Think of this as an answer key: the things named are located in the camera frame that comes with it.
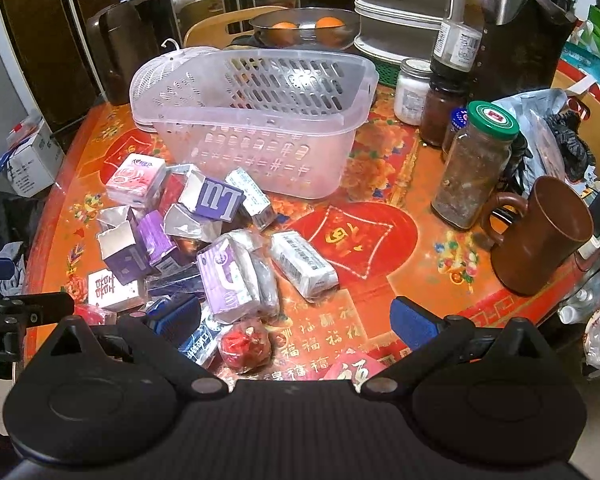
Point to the grey tiered storage container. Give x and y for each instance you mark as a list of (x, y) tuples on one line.
[(410, 5)]

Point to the blue capped small bottle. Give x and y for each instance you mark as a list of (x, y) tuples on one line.
[(457, 127)]

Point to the steel bowl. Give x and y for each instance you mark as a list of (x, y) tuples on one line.
[(305, 30)]

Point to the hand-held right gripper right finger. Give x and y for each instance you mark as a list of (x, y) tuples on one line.
[(412, 322)]

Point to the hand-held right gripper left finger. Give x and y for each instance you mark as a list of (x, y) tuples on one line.
[(174, 312)]

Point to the green shopping bag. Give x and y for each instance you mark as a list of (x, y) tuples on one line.
[(597, 45)]

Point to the orange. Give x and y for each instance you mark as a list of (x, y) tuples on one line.
[(329, 27), (284, 30)]

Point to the brown thermos jug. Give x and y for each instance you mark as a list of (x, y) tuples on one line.
[(115, 52)]

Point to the dark knitted cloth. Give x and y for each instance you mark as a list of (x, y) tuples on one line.
[(572, 142)]

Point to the brown mug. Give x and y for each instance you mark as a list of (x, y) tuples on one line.
[(540, 240)]

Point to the pile of tissue packets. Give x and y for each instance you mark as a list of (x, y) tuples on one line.
[(205, 245)]

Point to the green plastic basket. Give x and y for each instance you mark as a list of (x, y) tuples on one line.
[(387, 70)]

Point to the red paper envelope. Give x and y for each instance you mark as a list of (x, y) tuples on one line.
[(352, 367)]

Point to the dark sauce jar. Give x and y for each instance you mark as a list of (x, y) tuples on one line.
[(440, 115)]

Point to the green lid glass jar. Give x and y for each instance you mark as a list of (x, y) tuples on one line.
[(475, 170)]

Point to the white cardboard box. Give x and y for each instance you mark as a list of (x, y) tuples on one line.
[(30, 157)]

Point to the dark clothes pile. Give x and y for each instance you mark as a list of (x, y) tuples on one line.
[(2, 225)]

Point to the red round candy pouch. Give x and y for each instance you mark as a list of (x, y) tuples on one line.
[(242, 345)]

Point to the pale blue plastic bag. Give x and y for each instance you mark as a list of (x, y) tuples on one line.
[(530, 120)]

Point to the clear plastic slotted basket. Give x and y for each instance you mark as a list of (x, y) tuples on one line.
[(275, 125)]

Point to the steel pot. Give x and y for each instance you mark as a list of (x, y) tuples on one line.
[(522, 25)]

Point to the dark jar with white label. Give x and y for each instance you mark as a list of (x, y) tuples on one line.
[(455, 47)]

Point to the white mesh food cover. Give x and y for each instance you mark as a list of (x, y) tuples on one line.
[(165, 77)]

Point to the white powder jar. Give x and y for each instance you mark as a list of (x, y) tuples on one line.
[(412, 92)]

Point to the wooden chair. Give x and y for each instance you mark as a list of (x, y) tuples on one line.
[(597, 130), (220, 22)]

